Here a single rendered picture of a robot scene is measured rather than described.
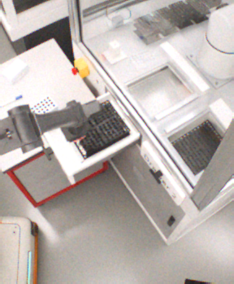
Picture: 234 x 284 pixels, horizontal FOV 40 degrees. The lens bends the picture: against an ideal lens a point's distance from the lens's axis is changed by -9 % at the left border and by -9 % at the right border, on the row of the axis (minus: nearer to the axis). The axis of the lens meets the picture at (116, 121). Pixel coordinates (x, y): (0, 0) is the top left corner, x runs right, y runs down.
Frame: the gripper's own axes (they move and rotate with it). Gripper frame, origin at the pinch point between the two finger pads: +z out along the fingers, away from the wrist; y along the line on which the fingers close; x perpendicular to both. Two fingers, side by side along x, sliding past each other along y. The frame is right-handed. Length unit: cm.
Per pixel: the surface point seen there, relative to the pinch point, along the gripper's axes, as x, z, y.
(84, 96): -28.7, 18.9, -16.6
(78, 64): -37.1, 3.9, -17.9
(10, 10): -84, -7, 1
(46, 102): -33.4, 16.3, 2.0
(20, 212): -16, 97, 45
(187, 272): 72, 93, -31
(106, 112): -9.4, 7.5, -17.9
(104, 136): 0.1, 8.1, -12.0
